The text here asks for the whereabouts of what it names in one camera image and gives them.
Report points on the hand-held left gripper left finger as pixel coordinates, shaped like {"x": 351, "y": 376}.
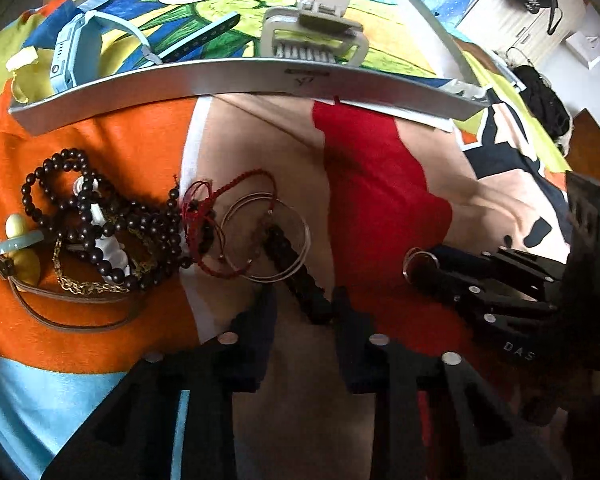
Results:
{"x": 260, "y": 332}

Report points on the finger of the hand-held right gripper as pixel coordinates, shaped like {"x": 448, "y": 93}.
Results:
{"x": 530, "y": 267}
{"x": 455, "y": 285}

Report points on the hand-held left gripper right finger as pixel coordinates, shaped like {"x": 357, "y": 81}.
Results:
{"x": 347, "y": 332}

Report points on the thin silver bangle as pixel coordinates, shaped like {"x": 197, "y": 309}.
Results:
{"x": 306, "y": 240}
{"x": 230, "y": 212}

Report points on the yellow and teal pendant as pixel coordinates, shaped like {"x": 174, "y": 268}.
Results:
{"x": 22, "y": 260}

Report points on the silver tray with cartoon picture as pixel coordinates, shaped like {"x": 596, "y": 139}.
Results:
{"x": 230, "y": 77}

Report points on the colourful printed blanket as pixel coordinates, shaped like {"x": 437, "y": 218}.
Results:
{"x": 380, "y": 175}

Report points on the black fuzzy cloth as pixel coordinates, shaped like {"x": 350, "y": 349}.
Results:
{"x": 542, "y": 100}

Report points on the light wooden cabinet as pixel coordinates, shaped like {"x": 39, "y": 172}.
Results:
{"x": 500, "y": 22}

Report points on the beige hair claw clip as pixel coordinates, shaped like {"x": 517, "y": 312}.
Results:
{"x": 310, "y": 25}

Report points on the light blue smartwatch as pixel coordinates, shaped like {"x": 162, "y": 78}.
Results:
{"x": 72, "y": 47}

